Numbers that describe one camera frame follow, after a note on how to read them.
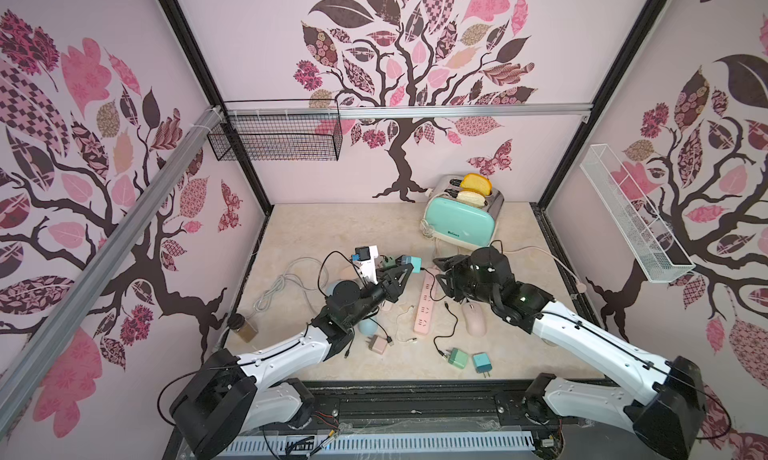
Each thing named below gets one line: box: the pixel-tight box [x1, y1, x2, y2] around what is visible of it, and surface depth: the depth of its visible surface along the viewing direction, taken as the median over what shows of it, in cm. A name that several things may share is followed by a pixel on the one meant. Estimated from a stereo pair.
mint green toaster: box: [424, 174, 505, 250], surface depth 100 cm
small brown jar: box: [227, 313, 258, 343], surface depth 83 cm
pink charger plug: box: [371, 335, 388, 354], surface depth 85 cm
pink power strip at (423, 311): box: [413, 269, 441, 335], surface depth 89 cm
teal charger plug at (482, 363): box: [472, 352, 493, 378], surface depth 82 cm
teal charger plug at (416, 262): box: [401, 255, 423, 273], surface depth 73 cm
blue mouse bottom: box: [358, 319, 379, 336], surface depth 89 cm
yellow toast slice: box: [460, 173, 493, 197], surface depth 102 cm
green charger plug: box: [448, 347, 469, 369], surface depth 83 cm
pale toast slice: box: [456, 190, 486, 207], surface depth 99 cm
